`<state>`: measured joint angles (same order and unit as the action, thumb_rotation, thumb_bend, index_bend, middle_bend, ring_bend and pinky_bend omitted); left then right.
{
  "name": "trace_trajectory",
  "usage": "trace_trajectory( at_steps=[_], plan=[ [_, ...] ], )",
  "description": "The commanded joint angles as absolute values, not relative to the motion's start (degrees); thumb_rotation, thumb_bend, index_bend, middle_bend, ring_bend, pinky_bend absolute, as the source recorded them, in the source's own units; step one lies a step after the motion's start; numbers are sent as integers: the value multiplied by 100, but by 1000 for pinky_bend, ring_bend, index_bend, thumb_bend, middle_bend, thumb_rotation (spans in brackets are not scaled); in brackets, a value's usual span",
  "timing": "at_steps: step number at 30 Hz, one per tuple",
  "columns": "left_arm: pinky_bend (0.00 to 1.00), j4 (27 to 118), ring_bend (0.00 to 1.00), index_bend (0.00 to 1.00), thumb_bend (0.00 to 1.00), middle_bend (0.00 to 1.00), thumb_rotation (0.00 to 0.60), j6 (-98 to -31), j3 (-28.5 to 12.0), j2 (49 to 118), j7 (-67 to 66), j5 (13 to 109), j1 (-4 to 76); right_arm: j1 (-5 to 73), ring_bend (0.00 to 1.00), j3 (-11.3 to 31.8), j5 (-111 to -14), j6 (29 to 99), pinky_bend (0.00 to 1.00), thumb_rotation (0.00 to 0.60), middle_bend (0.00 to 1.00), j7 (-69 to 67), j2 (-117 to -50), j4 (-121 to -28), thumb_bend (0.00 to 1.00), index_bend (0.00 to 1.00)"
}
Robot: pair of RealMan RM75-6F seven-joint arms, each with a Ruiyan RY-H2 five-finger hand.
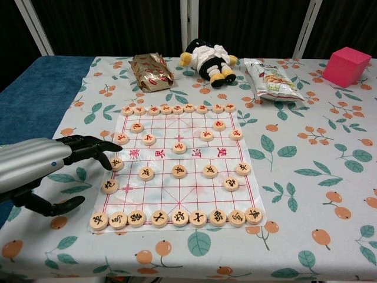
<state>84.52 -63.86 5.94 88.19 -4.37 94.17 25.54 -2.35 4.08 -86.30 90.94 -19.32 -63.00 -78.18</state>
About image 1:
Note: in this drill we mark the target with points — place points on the wooden chess piece black cannon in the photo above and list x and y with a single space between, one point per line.
109 186
231 183

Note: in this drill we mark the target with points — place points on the white metal frame post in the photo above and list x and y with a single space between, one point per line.
189 23
307 26
35 26

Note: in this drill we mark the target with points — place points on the gold red snack bag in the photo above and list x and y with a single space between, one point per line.
151 73

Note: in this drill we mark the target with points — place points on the pink cube block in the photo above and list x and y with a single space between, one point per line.
344 69

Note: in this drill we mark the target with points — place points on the white green snack bag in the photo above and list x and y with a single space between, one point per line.
272 81

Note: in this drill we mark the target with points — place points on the floral orange fruit tablecloth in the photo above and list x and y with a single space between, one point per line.
309 191

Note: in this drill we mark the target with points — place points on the blue plush cloth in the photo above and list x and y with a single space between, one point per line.
35 100

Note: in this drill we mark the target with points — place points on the black white yellow plush toy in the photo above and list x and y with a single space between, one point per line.
210 63

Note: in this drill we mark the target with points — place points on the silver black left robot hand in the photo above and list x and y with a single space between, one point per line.
32 162

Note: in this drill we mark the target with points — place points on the white plastic xiangqi board sheet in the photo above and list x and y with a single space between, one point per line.
165 194

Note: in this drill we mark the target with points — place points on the black curtain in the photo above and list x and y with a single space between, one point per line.
117 26

